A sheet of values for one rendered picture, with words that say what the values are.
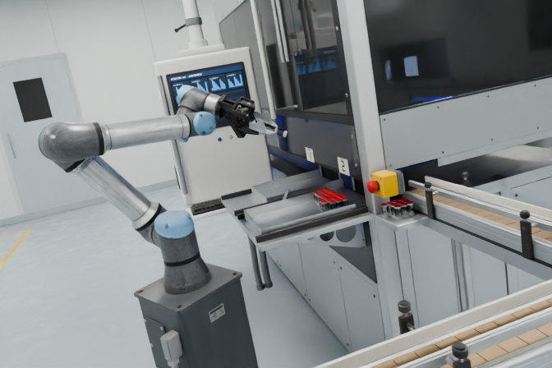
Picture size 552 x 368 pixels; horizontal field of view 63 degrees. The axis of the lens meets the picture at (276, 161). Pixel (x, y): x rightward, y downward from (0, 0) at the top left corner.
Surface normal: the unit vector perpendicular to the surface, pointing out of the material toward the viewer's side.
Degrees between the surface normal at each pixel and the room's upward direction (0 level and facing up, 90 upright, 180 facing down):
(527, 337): 0
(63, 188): 90
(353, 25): 90
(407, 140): 90
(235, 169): 90
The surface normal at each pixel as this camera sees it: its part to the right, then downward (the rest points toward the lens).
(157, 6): 0.29, 0.14
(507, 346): -0.18, -0.97
